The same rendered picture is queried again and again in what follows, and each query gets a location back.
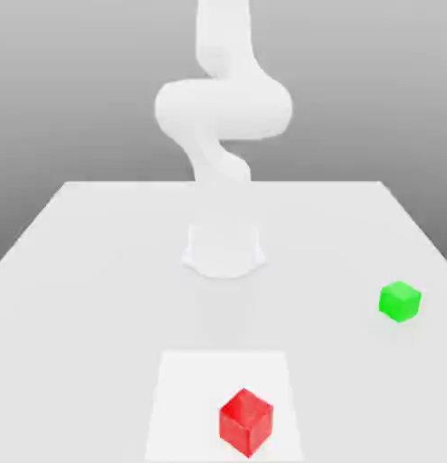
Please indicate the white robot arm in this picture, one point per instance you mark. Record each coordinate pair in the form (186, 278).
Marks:
(223, 108)

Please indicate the small green cube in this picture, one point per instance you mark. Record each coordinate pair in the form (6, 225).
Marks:
(399, 301)

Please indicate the small red cube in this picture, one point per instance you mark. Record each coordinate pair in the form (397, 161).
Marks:
(246, 423)

